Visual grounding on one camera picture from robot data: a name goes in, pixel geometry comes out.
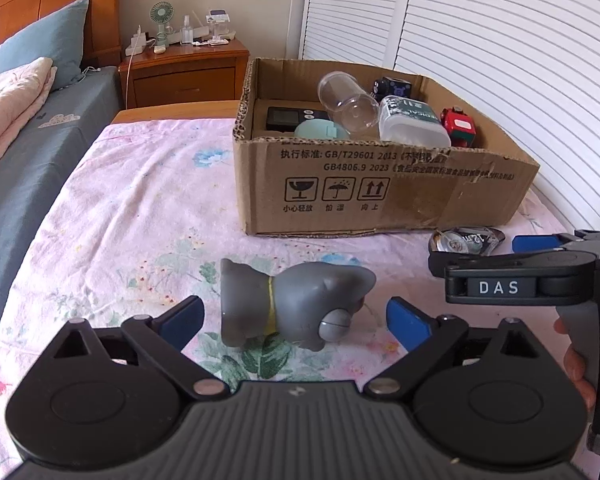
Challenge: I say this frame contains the grey cat figurine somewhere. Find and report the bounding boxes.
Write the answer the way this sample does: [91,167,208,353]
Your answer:
[219,258,377,353]

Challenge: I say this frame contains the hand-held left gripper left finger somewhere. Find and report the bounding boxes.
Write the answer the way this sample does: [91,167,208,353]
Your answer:
[50,295,231,402]

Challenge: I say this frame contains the black cube toy red buttons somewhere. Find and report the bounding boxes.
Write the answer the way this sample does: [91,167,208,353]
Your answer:
[370,76,415,101]

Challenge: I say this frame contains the wide white louvered door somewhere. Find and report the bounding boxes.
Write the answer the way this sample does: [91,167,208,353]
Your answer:
[395,0,600,241]

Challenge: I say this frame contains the blue bedsheet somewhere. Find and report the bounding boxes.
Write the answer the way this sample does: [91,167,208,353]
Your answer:
[0,65,123,401]

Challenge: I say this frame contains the black flat device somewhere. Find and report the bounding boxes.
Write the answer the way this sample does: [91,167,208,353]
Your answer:
[266,106,326,131]

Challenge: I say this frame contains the narrow white louvered door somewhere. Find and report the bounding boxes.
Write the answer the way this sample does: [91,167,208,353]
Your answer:
[299,0,416,69]

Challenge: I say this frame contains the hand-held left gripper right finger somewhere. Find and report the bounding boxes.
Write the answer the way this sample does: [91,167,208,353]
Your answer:
[362,296,551,402]

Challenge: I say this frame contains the pink floral sheet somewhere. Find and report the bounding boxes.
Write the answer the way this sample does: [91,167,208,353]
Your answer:
[0,117,596,468]

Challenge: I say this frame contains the clear plastic jar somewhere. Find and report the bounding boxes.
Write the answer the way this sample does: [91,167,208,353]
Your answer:
[317,71,380,133]

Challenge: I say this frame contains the silver-lidded jar of gold pins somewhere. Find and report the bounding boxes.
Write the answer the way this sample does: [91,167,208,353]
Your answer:
[429,226,506,256]

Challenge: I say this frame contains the small green desk fan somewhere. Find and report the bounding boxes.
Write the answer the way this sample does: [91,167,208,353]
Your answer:
[150,1,175,46]

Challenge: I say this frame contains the blue pillow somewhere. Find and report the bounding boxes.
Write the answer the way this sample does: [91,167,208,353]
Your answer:
[0,0,90,92]

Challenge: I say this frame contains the white power strip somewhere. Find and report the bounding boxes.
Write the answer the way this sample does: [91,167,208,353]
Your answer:
[125,25,149,57]

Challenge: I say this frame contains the brown cardboard box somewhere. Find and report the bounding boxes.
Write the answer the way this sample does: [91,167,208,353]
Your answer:
[232,57,541,237]

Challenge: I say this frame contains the person's right hand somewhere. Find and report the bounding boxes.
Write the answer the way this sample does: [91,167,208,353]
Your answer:
[554,316,597,409]

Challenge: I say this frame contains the clear phone stand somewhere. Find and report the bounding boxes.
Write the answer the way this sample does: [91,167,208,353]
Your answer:
[205,7,232,42]

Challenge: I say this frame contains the teal rounded device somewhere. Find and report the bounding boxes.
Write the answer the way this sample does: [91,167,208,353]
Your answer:
[294,117,352,142]

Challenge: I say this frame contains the pink quilt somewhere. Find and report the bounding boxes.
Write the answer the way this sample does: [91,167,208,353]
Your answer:
[0,56,58,176]

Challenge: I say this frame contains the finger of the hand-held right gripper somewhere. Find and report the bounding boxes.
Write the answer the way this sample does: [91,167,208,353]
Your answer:
[511,233,577,254]
[427,249,481,279]

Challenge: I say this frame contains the white plastic bottle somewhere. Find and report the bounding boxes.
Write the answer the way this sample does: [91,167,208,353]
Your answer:
[378,95,452,148]

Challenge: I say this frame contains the wooden nightstand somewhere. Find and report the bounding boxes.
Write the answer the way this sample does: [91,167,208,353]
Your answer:
[117,37,251,111]

